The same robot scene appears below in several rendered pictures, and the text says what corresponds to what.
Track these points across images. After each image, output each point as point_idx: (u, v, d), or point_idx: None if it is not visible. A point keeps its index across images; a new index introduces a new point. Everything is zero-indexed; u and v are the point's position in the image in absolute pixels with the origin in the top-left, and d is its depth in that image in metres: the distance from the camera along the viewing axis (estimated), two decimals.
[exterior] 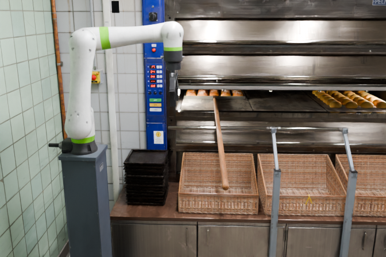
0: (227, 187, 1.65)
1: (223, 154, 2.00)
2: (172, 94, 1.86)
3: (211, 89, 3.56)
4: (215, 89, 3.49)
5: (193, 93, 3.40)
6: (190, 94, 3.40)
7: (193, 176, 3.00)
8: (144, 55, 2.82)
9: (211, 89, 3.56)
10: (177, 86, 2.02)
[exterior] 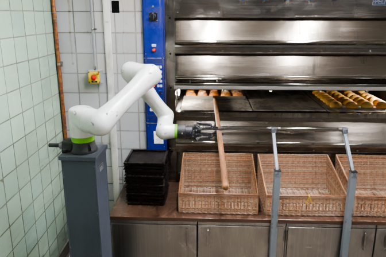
0: (227, 187, 1.65)
1: (223, 154, 2.00)
2: (213, 136, 2.43)
3: (211, 89, 3.56)
4: (215, 90, 3.49)
5: (193, 93, 3.40)
6: (190, 94, 3.40)
7: (193, 176, 3.00)
8: (144, 55, 2.82)
9: (211, 89, 3.56)
10: (212, 125, 2.40)
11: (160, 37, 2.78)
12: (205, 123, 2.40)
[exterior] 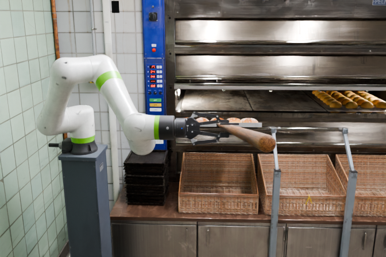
0: (271, 141, 0.62)
1: None
2: (222, 137, 1.42)
3: (213, 118, 2.61)
4: None
5: None
6: None
7: (193, 176, 3.00)
8: (144, 55, 2.82)
9: (213, 119, 2.60)
10: (219, 117, 1.41)
11: (160, 37, 2.78)
12: (208, 113, 1.41)
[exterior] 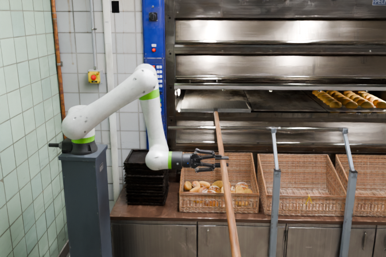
0: None
1: (230, 199, 1.56)
2: (216, 167, 1.99)
3: (208, 190, 2.83)
4: (216, 186, 2.89)
5: (195, 192, 2.83)
6: (198, 190, 2.85)
7: (193, 176, 3.01)
8: (144, 55, 2.82)
9: (208, 191, 2.83)
10: (214, 154, 1.96)
11: (160, 37, 2.78)
12: (207, 151, 1.96)
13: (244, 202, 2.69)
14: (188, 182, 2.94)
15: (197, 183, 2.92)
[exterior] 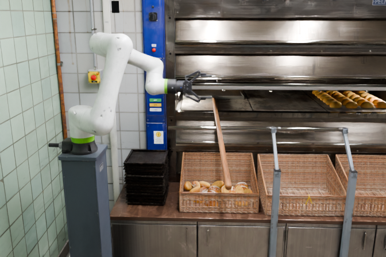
0: (230, 186, 1.65)
1: (224, 154, 2.00)
2: (201, 99, 2.36)
3: (208, 190, 2.83)
4: (216, 186, 2.89)
5: (195, 192, 2.83)
6: (198, 190, 2.85)
7: (193, 176, 3.01)
8: None
9: (208, 191, 2.83)
10: (200, 71, 2.30)
11: (160, 37, 2.78)
12: (193, 73, 2.31)
13: (244, 202, 2.69)
14: (188, 182, 2.94)
15: (197, 183, 2.92)
